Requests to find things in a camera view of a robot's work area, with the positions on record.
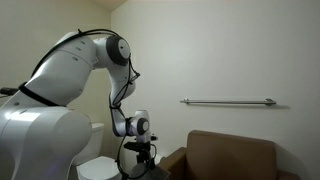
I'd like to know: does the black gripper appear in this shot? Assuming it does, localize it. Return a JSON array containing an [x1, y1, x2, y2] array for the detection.
[[136, 148, 156, 165]]

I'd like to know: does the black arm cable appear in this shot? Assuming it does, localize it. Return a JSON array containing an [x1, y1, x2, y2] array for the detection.
[[29, 28, 158, 180]]

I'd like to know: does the brown leather armchair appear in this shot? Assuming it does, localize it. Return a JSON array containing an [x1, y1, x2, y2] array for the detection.
[[156, 129, 301, 180]]

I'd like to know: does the chrome wall grab bar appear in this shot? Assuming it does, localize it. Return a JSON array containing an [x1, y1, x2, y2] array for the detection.
[[179, 97, 277, 107]]

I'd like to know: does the white toilet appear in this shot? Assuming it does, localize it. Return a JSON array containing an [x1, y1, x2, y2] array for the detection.
[[70, 122, 123, 180]]

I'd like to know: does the black camera on stand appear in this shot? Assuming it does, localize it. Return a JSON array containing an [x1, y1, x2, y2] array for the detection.
[[0, 86, 20, 96]]

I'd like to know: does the grey terry towel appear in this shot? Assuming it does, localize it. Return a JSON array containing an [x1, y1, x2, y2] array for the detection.
[[128, 161, 172, 180]]

